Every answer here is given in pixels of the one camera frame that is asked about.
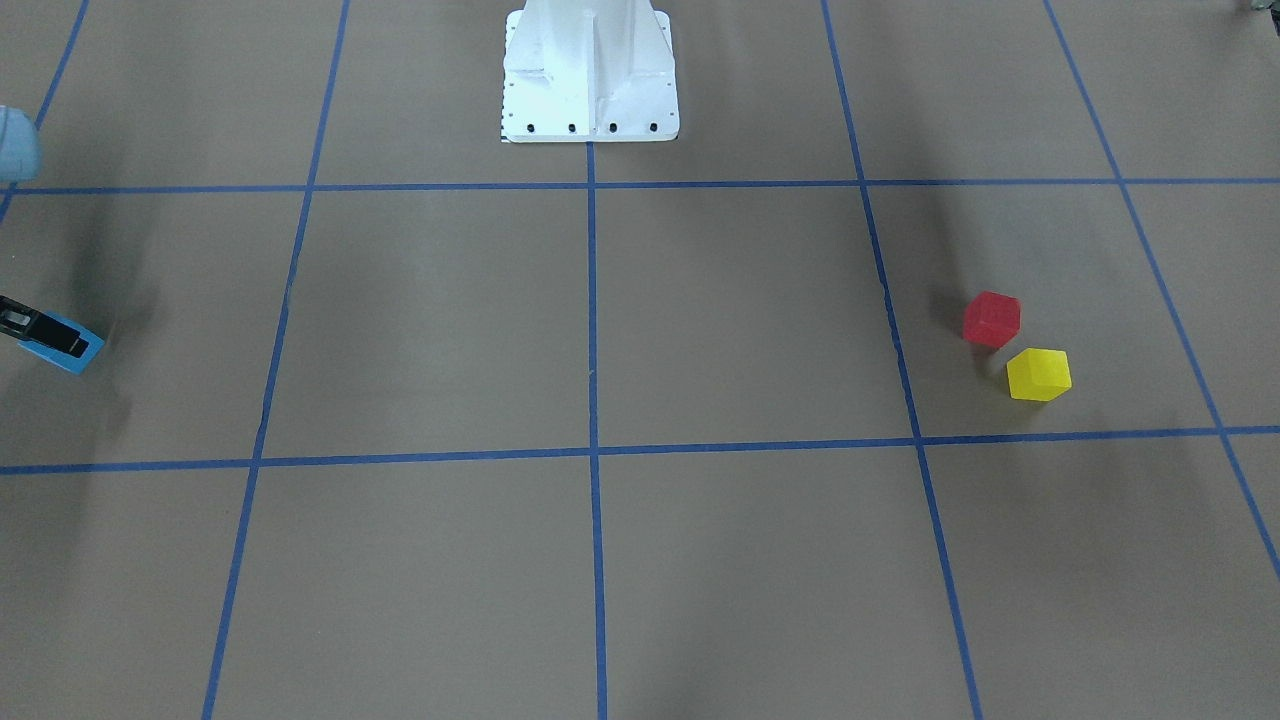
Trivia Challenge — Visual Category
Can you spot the blue block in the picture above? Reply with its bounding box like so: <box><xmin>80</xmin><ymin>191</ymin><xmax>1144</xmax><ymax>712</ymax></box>
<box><xmin>18</xmin><ymin>313</ymin><xmax>105</xmax><ymax>375</ymax></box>

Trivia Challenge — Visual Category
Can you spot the red block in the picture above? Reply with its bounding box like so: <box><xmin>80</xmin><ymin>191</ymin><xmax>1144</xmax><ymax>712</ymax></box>
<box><xmin>963</xmin><ymin>291</ymin><xmax>1021</xmax><ymax>348</ymax></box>

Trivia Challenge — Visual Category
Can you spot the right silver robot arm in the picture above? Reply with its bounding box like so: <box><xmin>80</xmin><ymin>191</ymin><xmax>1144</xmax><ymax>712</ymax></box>
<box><xmin>1</xmin><ymin>106</ymin><xmax>41</xmax><ymax>340</ymax></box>

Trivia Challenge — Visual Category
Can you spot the yellow block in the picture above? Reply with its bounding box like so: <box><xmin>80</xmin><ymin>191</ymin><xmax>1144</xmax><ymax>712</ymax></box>
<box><xmin>1005</xmin><ymin>348</ymin><xmax>1073</xmax><ymax>402</ymax></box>

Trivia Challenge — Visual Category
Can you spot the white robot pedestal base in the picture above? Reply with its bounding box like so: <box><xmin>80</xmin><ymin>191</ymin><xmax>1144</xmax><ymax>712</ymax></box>
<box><xmin>500</xmin><ymin>1</ymin><xmax>681</xmax><ymax>143</ymax></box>

